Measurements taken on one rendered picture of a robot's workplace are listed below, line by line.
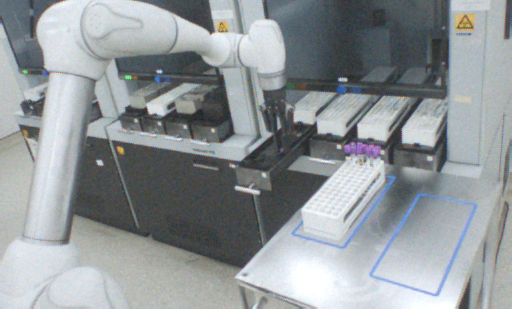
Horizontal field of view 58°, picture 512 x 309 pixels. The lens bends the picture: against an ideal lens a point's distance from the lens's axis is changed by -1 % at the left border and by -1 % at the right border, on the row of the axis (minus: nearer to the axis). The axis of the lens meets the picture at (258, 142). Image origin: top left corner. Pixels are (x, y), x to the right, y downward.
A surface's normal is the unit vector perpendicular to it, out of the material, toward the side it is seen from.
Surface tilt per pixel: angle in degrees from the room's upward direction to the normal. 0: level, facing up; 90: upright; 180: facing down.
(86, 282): 5
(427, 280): 0
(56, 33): 64
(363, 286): 0
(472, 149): 90
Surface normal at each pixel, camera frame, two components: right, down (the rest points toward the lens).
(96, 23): -0.38, 0.09
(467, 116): -0.53, 0.44
